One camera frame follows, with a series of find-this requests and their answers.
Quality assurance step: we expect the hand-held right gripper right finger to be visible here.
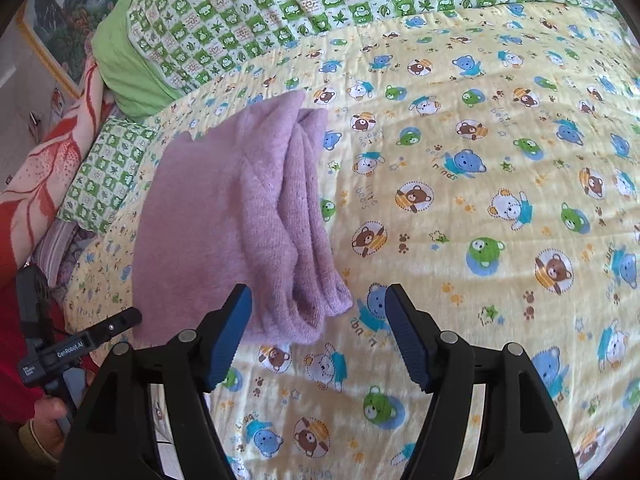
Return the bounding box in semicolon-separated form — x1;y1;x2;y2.
385;284;583;480

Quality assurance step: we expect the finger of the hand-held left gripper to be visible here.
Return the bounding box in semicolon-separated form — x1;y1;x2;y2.
91;308;143;347

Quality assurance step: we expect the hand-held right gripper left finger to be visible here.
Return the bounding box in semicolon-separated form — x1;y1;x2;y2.
57;284;253;480

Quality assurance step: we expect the purple knitted sweater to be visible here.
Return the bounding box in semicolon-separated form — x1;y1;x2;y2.
132;90;356;351

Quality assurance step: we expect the person's left hand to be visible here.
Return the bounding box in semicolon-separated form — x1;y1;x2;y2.
34;394;73;433

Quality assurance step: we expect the red cloth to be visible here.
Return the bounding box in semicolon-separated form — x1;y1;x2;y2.
0;280;68;426

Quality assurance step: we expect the yellow bear print quilt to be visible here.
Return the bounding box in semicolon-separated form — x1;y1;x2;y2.
65;0;640;480

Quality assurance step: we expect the striped cloth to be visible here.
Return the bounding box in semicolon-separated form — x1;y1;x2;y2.
32;220;88;286

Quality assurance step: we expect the green checked pillow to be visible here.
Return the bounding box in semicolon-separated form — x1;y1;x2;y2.
56;117;157;235

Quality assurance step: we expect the red floral blanket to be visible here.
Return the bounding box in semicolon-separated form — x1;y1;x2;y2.
0;52;116;271

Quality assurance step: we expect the green checked quilt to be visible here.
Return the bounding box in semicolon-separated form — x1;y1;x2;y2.
92;0;631;121

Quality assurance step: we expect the framed wall poster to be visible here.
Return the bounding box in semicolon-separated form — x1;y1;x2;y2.
15;0;146;101

